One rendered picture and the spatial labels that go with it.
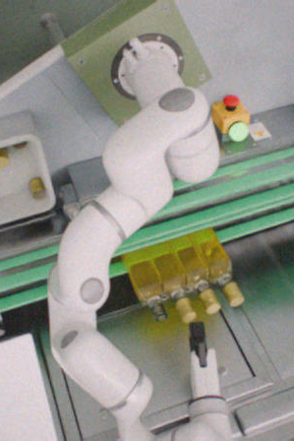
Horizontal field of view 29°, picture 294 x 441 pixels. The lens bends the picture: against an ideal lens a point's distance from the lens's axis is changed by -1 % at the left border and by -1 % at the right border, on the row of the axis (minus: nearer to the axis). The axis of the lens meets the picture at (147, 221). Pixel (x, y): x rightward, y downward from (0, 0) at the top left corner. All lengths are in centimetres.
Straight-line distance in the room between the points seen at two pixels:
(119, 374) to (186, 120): 41
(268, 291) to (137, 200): 68
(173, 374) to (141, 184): 57
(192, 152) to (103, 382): 40
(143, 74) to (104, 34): 11
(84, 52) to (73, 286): 49
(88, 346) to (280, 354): 62
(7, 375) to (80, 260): 58
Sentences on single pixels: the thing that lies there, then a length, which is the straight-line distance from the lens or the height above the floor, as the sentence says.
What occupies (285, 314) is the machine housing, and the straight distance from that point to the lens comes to 146.
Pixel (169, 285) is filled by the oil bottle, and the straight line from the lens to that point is 126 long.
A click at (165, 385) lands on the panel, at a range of 131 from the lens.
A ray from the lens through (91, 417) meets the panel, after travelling 129.
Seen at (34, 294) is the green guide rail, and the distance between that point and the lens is 136.
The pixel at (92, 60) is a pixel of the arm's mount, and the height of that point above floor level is 81.
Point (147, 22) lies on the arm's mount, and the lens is 114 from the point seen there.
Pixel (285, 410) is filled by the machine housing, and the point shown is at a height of 138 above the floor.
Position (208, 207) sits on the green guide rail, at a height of 93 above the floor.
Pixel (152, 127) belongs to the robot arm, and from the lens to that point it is 87.
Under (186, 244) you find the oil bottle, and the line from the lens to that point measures 133.
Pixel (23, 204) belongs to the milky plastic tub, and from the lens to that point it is 134.
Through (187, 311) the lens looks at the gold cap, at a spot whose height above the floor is 116.
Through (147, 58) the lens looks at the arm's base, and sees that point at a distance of 112.
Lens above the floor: 177
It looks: 40 degrees down
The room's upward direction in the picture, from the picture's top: 154 degrees clockwise
